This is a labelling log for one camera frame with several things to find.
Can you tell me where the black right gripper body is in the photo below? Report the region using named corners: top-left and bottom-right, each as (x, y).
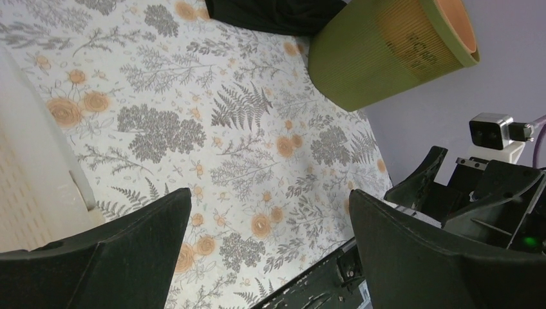
top-left (421, 158), bottom-right (545, 254)

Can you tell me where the floral patterned table mat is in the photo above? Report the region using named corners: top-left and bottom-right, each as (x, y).
top-left (1, 1), bottom-right (391, 308)

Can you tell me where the orange inner bucket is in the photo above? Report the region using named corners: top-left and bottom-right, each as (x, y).
top-left (435, 0), bottom-right (477, 53)

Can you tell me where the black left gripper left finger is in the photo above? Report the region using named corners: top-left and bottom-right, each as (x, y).
top-left (1, 188), bottom-right (191, 308)

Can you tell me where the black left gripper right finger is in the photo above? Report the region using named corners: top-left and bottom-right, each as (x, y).
top-left (349, 189), bottom-right (545, 308)

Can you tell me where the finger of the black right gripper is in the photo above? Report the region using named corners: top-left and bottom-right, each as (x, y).
top-left (384, 146), bottom-right (447, 210)

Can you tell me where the black cloth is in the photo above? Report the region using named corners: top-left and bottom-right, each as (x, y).
top-left (205, 0), bottom-right (347, 36)

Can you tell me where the green ribbed waste bin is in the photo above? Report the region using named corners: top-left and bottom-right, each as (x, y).
top-left (308, 0), bottom-right (480, 111)

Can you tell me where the cream perforated plastic basket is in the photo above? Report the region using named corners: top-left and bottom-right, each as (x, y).
top-left (1, 48), bottom-right (106, 252)

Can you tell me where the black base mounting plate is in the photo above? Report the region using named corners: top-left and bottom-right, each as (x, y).
top-left (252, 238), bottom-right (372, 308)

